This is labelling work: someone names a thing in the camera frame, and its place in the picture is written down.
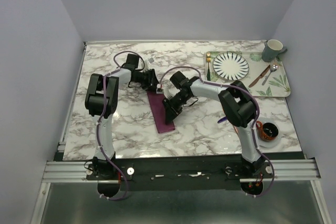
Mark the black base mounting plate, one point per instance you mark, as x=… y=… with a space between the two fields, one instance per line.
x=181 y=183

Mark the brown handled knife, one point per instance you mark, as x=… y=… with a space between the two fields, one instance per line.
x=259 y=77

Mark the gold spoon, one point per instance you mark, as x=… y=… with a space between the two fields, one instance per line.
x=208 y=61

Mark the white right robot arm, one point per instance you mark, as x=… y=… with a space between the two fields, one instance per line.
x=239 y=106

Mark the striped white blue plate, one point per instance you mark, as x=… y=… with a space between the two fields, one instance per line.
x=230 y=66

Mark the round table cable hole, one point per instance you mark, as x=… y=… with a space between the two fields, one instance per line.
x=267 y=131

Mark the purple satin napkin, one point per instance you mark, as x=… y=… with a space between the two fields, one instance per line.
x=158 y=111

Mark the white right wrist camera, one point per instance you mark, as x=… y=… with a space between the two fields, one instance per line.
x=161 y=89

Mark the aluminium frame rail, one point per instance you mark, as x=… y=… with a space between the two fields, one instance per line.
x=175 y=168

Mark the purple handled knife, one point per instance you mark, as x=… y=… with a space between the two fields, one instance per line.
x=222 y=119

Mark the white saucer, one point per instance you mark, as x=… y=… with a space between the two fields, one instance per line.
x=271 y=144

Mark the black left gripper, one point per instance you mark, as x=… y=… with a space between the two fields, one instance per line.
x=150 y=84

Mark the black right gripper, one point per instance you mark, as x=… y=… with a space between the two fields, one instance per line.
x=171 y=110

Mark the leaf pattern serving tray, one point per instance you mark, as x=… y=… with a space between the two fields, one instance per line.
x=276 y=86

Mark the silver spoon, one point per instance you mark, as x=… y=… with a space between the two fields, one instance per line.
x=273 y=68

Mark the grey green mug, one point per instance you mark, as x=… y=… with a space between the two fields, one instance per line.
x=272 y=49

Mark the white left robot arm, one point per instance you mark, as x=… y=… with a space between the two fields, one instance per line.
x=102 y=99

